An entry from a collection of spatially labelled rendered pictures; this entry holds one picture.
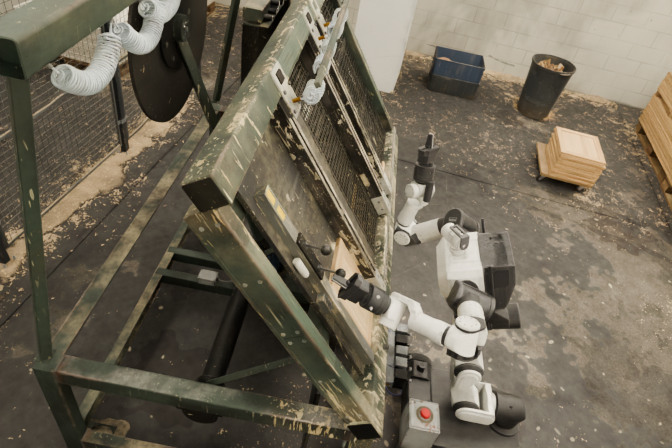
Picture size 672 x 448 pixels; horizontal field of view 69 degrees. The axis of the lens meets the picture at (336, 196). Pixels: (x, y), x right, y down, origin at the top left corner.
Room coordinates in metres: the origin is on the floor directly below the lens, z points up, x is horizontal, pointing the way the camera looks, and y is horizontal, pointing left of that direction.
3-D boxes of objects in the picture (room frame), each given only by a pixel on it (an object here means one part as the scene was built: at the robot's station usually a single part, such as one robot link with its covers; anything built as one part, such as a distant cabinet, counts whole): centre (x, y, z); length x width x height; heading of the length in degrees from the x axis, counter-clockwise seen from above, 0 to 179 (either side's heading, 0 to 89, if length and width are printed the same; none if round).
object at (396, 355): (1.41, -0.43, 0.69); 0.50 x 0.14 x 0.24; 0
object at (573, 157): (4.37, -2.22, 0.20); 0.61 x 0.53 x 0.40; 173
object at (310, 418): (2.01, 0.35, 0.41); 2.20 x 1.38 x 0.83; 0
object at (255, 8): (2.77, 0.56, 1.38); 0.70 x 0.15 x 0.85; 0
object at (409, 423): (0.97, -0.50, 0.84); 0.12 x 0.12 x 0.18; 0
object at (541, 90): (5.68, -2.18, 0.33); 0.52 x 0.51 x 0.65; 173
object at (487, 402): (1.46, -0.95, 0.28); 0.21 x 0.20 x 0.13; 90
